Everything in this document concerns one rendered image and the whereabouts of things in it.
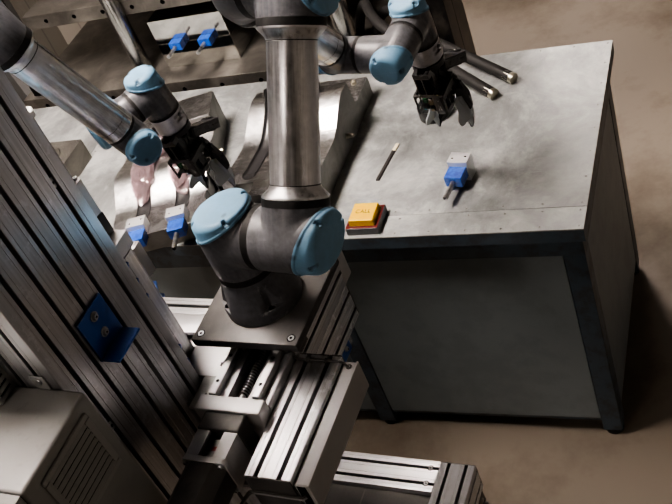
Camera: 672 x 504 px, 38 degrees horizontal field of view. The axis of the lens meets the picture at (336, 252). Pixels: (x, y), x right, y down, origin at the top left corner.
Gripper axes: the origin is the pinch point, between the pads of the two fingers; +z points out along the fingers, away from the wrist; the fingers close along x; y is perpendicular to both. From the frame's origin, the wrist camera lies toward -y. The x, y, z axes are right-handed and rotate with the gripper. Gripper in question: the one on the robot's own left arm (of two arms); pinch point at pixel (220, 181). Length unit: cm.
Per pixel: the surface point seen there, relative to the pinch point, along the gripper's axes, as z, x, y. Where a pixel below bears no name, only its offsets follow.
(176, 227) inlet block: 6.4, -13.4, 8.1
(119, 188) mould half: 4.1, -37.3, -5.1
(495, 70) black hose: 20, 52, -53
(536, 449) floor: 98, 53, 12
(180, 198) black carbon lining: 8.9, -19.7, -4.3
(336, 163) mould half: 14.5, 19.2, -17.9
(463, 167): 16, 54, -14
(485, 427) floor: 97, 37, 7
